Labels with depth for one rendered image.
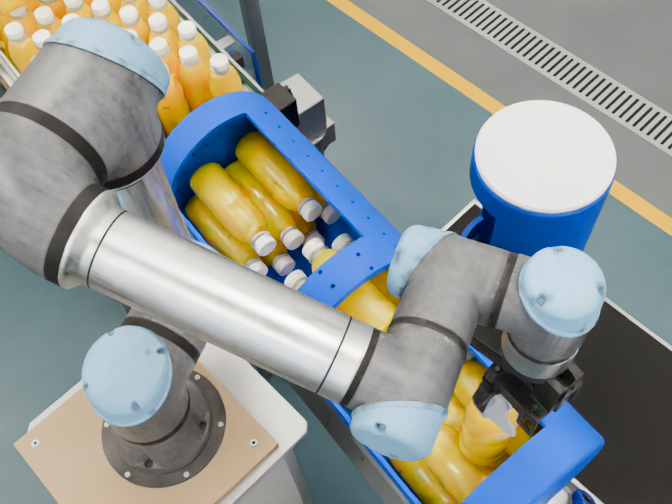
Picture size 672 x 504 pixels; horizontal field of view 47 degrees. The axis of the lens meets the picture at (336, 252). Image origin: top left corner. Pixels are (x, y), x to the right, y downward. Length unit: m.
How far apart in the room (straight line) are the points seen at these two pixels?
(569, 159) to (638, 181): 1.34
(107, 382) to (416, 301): 0.48
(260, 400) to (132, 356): 0.27
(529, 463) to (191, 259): 0.62
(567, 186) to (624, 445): 0.97
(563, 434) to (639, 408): 1.23
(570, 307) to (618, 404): 1.68
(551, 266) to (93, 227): 0.40
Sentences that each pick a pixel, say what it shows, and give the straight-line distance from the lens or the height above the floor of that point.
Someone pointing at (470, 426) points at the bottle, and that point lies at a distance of 1.08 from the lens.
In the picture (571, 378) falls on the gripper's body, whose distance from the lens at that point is 0.85.
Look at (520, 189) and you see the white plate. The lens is 1.56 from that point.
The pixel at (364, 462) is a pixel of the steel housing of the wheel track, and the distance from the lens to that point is 1.48.
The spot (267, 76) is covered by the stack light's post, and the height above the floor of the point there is 0.69.
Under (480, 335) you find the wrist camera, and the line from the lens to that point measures 0.89.
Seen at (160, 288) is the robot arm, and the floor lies 1.73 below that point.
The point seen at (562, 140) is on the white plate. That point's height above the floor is 1.04.
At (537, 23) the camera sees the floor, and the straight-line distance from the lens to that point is 3.37.
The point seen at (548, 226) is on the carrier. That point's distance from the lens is 1.58.
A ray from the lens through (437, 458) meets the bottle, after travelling 1.22.
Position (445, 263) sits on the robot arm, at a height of 1.68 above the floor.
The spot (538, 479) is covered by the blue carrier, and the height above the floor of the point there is 1.23.
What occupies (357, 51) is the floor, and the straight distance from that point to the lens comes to 3.22.
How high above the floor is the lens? 2.31
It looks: 60 degrees down
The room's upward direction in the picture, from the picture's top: 7 degrees counter-clockwise
